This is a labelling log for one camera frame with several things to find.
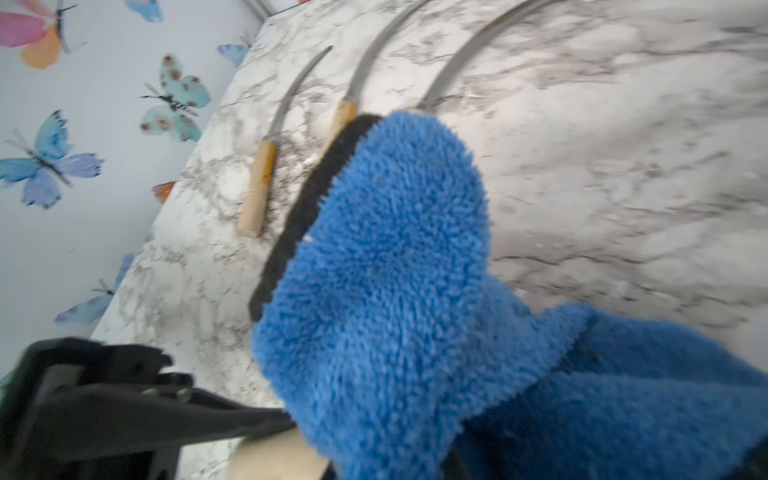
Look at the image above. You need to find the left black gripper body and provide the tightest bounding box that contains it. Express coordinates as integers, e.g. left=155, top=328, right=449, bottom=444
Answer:
left=1, top=337, right=295, bottom=479

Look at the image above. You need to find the blue grey rag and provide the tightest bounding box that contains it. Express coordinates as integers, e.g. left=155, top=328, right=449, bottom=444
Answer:
left=249, top=112, right=767, bottom=479

